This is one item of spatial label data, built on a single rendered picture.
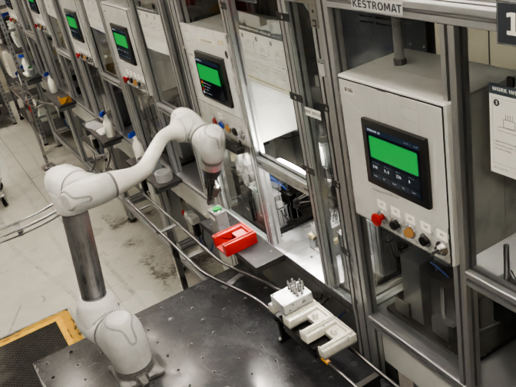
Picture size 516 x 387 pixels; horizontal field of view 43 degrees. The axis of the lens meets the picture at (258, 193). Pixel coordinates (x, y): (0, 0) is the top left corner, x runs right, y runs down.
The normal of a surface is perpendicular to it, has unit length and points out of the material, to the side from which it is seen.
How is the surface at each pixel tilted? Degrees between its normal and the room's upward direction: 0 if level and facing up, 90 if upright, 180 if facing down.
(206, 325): 0
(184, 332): 0
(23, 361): 0
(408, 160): 90
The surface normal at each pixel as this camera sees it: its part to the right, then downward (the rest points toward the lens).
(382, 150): -0.85, 0.37
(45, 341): -0.18, -0.87
